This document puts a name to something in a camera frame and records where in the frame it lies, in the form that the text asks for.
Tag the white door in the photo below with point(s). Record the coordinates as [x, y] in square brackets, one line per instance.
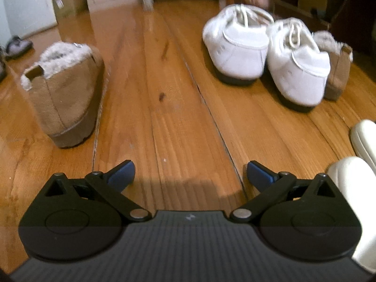
[26, 3]

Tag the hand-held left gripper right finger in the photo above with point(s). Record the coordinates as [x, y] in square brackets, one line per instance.
[260, 174]

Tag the grey shoe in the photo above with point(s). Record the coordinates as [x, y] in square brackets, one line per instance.
[2, 64]
[19, 47]

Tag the white lace-up sneaker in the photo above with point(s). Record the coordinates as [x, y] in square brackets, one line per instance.
[238, 50]
[299, 70]

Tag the tan fur-lined slipper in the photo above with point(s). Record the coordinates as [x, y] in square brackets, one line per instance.
[67, 100]
[339, 70]

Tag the dark wooden furniture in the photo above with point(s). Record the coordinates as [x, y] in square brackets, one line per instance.
[332, 3]

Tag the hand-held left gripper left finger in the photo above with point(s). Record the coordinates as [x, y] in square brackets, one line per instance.
[122, 174]

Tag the cream slipper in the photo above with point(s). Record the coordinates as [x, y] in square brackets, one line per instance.
[365, 141]
[355, 188]

